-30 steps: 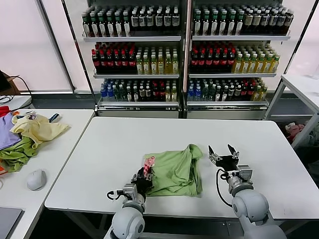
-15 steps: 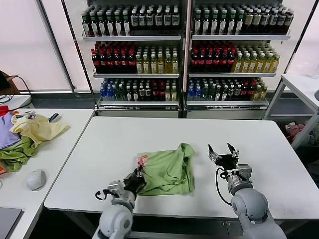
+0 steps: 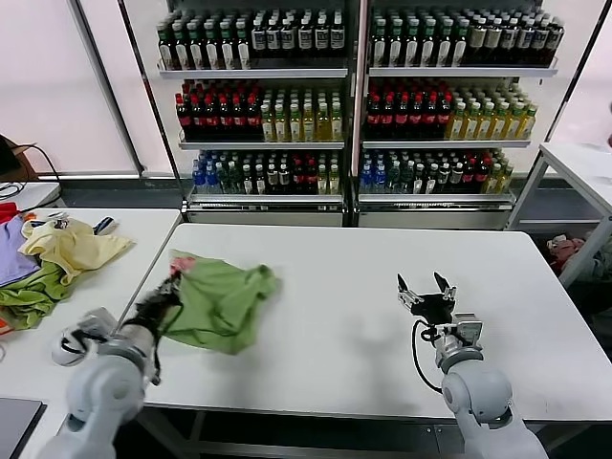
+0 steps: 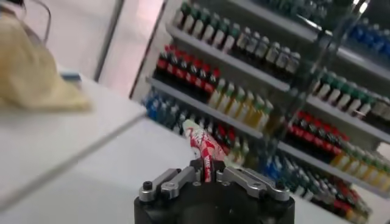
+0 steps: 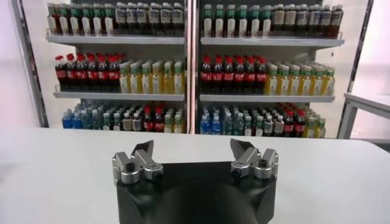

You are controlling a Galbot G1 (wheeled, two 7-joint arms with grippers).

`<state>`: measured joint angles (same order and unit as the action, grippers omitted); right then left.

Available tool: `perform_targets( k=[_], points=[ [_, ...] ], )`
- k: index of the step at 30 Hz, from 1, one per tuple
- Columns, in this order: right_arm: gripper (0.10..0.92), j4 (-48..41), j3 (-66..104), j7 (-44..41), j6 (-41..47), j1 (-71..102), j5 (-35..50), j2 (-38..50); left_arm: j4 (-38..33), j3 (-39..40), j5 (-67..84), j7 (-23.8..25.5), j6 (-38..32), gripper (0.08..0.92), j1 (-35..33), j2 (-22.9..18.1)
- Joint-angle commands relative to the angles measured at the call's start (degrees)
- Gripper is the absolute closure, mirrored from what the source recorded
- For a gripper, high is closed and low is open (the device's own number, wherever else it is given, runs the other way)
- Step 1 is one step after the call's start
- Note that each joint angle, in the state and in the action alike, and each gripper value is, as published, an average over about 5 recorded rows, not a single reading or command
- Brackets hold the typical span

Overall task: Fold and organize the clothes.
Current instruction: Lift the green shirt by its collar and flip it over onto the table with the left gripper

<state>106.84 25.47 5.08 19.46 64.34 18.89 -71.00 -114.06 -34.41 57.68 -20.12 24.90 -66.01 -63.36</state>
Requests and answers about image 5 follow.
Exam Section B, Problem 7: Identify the dark tea bottle pale label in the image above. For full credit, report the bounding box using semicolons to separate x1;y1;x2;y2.
296;4;308;38
319;4;332;38
331;4;344;38
273;4;285;38
285;4;296;38
308;4;320;38

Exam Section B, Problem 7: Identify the metal beverage display shelf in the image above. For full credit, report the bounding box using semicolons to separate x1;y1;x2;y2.
12;0;193;135
190;0;374;139

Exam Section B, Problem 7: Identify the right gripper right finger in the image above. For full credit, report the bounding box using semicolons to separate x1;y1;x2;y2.
229;138;279;180

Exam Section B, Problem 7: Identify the blue drink bottle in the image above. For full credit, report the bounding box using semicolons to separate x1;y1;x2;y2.
62;108;73;130
199;110;211;135
210;110;222;136
72;108;82;130

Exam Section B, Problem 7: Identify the green cap white label bottle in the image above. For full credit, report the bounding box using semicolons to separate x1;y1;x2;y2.
225;4;237;38
249;4;261;38
91;3;103;36
57;3;69;36
236;4;249;38
261;4;272;38
202;4;214;38
80;3;92;36
46;3;58;36
214;4;225;38
68;3;80;36
103;3;115;36

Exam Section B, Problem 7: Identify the white metal frame table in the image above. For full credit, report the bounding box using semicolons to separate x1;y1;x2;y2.
336;91;390;141

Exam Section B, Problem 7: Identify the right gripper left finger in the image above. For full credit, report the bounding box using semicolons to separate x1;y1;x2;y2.
112;139;165;185

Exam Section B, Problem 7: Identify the white cap dark drink bottle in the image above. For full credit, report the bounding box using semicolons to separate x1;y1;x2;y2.
243;111;254;136
274;111;285;137
101;108;112;131
253;111;264;137
112;108;122;131
264;111;274;137
132;108;143;132
122;108;133;132

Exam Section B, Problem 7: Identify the dark bottle blue white label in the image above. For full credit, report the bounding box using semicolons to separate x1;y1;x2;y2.
160;2;172;36
126;2;137;36
136;2;148;36
115;2;126;36
148;2;160;36
172;2;184;36

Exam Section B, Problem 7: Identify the dark green drink bottle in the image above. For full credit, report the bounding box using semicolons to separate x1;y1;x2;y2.
232;110;244;136
221;110;233;136
91;108;102;131
82;108;92;131

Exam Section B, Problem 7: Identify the red cap cola bottle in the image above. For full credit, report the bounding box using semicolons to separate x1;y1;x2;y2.
244;55;256;94
294;109;306;138
255;55;267;94
66;54;77;92
233;55;245;94
153;106;165;133
97;54;109;92
108;54;120;92
212;55;224;94
223;55;235;94
143;106;154;133
200;55;213;94
55;54;67;92
87;54;98;92
76;54;88;92
284;109;295;138

